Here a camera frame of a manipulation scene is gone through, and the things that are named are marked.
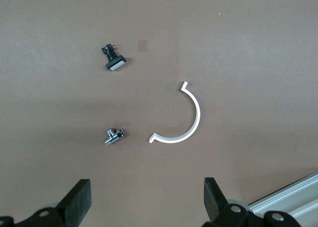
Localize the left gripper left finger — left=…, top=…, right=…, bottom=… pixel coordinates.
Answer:
left=55, top=179, right=92, bottom=227

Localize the black square push button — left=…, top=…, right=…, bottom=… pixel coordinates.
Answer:
left=101, top=43, right=127, bottom=72

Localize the black left camera mount bracket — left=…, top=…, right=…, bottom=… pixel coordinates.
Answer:
left=0, top=203, right=303, bottom=227

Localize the white semicircular bracket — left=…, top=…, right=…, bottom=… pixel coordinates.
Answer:
left=148, top=81, right=201, bottom=144

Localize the small brown tape patch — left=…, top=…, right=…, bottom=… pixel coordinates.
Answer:
left=138, top=39, right=149, bottom=53

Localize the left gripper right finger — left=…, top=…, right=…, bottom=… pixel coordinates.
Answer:
left=203, top=177, right=229, bottom=222

